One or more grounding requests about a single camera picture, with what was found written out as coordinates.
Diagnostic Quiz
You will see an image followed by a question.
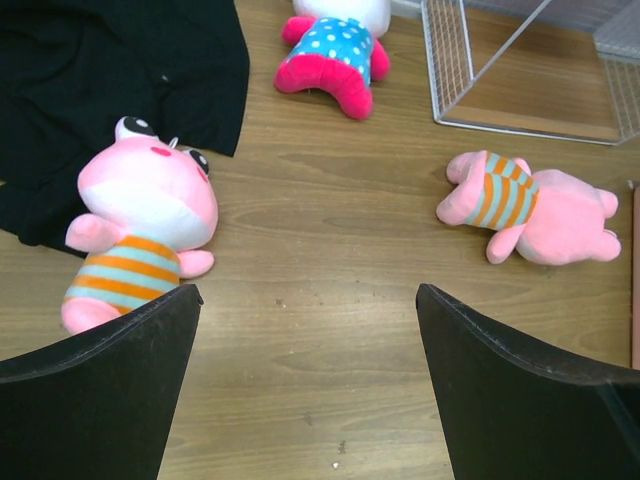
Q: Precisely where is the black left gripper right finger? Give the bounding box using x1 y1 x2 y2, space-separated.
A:
416 284 639 480

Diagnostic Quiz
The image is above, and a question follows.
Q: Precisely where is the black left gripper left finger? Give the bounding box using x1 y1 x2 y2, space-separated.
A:
1 284 203 480

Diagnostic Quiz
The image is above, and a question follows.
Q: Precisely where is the white plush blue dress back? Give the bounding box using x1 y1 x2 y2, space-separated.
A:
274 0 391 120

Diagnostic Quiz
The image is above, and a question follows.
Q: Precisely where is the pink pig plush striped shirt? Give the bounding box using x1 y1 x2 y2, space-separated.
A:
436 150 621 266

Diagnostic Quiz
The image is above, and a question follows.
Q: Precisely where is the pink pig plush left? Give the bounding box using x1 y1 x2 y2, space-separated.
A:
61 116 218 334

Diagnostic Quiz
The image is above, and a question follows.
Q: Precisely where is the pink divided organizer tray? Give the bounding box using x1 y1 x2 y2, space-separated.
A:
629 180 640 370

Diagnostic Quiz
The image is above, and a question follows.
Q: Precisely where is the black cloth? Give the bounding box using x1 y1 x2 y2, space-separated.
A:
1 1 250 250

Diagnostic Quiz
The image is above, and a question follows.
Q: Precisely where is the white wire wooden shelf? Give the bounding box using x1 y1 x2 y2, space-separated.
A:
421 1 639 145

